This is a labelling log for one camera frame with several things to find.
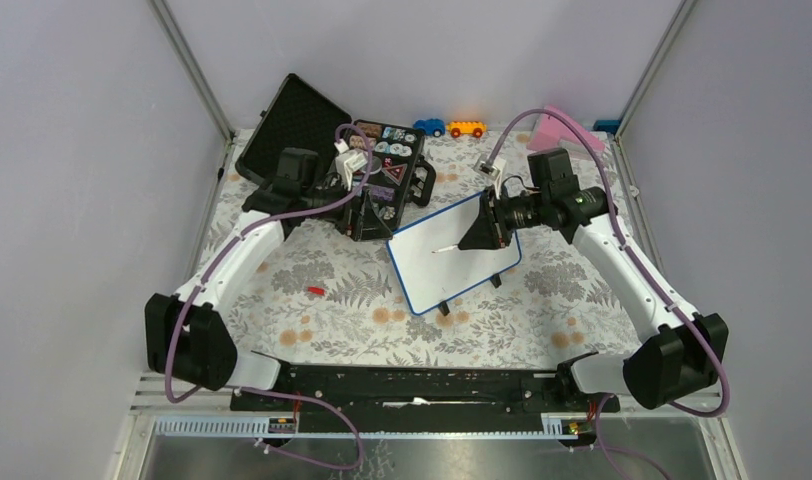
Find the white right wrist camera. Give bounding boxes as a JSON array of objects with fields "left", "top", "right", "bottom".
[{"left": 473, "top": 155, "right": 507, "bottom": 181}]

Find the pink plastic stand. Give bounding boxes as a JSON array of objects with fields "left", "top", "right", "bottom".
[{"left": 526, "top": 105, "right": 606, "bottom": 155}]

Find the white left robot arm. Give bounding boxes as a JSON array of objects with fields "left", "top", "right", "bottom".
[{"left": 145, "top": 141, "right": 373, "bottom": 411}]

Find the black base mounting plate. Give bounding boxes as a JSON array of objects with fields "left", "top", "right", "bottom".
[{"left": 230, "top": 364, "right": 606, "bottom": 434}]

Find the white marker pen body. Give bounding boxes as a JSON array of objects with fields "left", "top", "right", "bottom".
[{"left": 431, "top": 244, "right": 458, "bottom": 254}]

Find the blue block in corner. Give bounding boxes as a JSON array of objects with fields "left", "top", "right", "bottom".
[{"left": 592, "top": 119, "right": 621, "bottom": 135}]

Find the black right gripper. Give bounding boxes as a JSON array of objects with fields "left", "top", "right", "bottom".
[{"left": 459, "top": 186, "right": 550, "bottom": 252}]

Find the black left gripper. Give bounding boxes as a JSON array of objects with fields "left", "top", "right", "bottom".
[{"left": 300, "top": 174, "right": 392, "bottom": 241}]

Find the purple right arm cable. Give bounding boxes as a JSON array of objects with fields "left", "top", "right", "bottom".
[{"left": 485, "top": 109, "right": 732, "bottom": 419}]

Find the blue toy car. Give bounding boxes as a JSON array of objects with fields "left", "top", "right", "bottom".
[{"left": 413, "top": 118, "right": 446, "bottom": 137}]

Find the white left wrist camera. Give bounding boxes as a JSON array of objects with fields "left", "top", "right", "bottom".
[{"left": 334, "top": 140, "right": 368, "bottom": 191}]

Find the black poker chip case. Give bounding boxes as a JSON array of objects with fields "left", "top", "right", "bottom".
[{"left": 236, "top": 73, "right": 436, "bottom": 232}]

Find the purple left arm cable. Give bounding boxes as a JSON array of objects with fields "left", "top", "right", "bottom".
[{"left": 164, "top": 123, "right": 368, "bottom": 470}]

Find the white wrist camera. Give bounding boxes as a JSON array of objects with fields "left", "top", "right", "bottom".
[
  {"left": 473, "top": 155, "right": 507, "bottom": 181},
  {"left": 334, "top": 140, "right": 368, "bottom": 191}
]

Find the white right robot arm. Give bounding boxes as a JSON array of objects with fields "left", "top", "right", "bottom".
[{"left": 473, "top": 149, "right": 731, "bottom": 417}]

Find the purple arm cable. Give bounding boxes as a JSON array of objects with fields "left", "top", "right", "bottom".
[
  {"left": 485, "top": 109, "right": 732, "bottom": 419},
  {"left": 164, "top": 123, "right": 368, "bottom": 470}
]

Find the orange toy car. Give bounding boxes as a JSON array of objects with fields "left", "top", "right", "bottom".
[{"left": 446, "top": 121, "right": 487, "bottom": 138}]

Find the blue framed whiteboard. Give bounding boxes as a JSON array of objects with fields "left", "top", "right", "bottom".
[{"left": 387, "top": 194, "right": 522, "bottom": 315}]

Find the floral tablecloth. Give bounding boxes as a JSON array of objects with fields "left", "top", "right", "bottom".
[{"left": 174, "top": 129, "right": 652, "bottom": 372}]

